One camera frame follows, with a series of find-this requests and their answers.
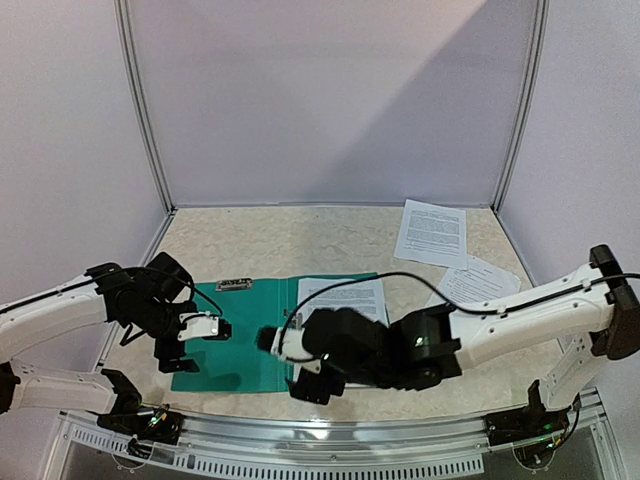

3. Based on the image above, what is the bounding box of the green file folder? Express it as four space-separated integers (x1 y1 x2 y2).
171 273 372 393

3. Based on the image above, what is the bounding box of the printed paper sheet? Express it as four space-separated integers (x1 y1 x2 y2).
294 277 389 328
437 255 521 304
394 199 468 270

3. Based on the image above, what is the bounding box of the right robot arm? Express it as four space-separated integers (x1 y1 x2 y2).
270 245 639 436

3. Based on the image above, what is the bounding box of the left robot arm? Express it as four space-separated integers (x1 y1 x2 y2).
1 252 196 434

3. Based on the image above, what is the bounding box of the folder cover metal clip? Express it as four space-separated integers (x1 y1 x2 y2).
216 277 254 292

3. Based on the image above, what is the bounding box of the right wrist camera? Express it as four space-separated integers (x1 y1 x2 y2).
256 326 315 364

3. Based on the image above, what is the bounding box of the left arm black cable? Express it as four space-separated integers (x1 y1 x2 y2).
89 267 224 346

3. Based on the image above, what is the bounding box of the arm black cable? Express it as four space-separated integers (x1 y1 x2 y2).
277 271 640 361
89 267 224 346

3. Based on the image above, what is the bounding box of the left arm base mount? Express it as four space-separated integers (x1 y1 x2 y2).
97 400 185 445

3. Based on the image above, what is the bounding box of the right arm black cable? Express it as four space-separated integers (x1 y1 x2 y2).
277 271 640 361

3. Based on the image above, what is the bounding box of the aluminium front rail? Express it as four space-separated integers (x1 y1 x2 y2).
45 389 624 479

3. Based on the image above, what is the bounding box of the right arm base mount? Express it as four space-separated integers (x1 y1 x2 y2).
483 395 581 447

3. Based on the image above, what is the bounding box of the left aluminium frame post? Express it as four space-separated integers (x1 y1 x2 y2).
114 0 176 215

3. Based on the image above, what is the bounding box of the aluminium frame post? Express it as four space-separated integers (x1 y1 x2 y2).
491 0 549 216
114 0 176 215

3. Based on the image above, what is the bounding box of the right aluminium frame post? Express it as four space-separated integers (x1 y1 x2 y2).
491 0 549 216

